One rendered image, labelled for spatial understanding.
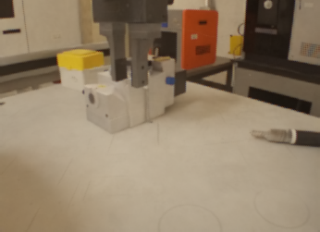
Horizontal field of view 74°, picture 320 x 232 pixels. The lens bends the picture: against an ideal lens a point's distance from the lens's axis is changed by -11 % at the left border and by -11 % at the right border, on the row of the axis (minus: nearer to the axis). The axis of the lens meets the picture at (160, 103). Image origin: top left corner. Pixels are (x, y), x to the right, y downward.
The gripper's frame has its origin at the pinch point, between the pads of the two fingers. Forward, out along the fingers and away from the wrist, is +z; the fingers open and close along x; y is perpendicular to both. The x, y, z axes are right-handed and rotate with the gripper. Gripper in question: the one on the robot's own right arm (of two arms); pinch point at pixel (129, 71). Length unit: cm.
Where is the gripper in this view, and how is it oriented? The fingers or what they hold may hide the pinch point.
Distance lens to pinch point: 40.4
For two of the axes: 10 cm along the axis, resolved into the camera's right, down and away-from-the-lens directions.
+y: 6.7, -2.7, 6.9
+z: 0.0, 9.3, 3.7
